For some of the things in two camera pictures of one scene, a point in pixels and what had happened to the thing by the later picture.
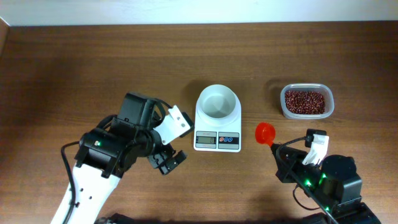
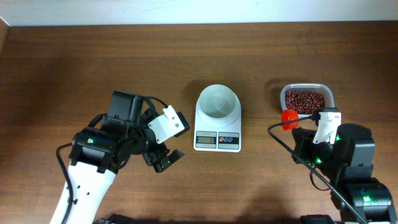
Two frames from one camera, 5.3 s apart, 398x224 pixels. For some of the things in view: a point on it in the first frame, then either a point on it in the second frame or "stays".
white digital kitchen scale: (209, 138) stays
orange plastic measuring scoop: (265, 133) to (288, 115)
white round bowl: (217, 105) stays
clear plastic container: (306, 101) stays
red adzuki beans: (305, 102) stays
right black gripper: (282, 156) to (302, 137)
